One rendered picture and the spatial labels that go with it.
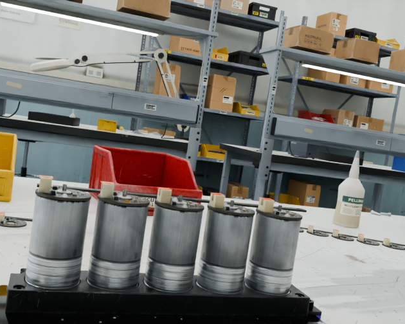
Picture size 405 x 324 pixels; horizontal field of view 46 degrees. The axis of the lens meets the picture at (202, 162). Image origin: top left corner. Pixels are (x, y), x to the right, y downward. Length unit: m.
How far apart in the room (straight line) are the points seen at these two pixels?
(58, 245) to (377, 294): 0.24
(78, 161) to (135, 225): 4.42
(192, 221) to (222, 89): 4.23
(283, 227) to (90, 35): 4.46
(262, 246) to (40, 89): 2.28
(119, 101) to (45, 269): 2.30
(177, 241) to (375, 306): 0.17
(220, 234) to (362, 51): 2.90
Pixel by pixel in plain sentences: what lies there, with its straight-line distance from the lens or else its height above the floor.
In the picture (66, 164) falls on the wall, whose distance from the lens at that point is 4.64.
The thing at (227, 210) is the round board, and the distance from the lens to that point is 0.24.
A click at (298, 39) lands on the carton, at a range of 2.89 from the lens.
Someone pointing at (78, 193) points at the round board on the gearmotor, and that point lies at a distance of 0.23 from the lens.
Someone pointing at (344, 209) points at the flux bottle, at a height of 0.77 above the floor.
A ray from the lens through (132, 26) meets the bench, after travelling 2.74.
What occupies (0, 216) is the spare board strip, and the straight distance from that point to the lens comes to 0.42.
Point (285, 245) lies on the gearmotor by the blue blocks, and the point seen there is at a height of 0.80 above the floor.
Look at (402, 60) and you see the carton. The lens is 3.36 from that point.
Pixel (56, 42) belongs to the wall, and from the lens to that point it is 4.65.
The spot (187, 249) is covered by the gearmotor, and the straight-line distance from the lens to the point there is 0.24.
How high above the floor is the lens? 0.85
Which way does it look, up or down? 4 degrees down
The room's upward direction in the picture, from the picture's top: 8 degrees clockwise
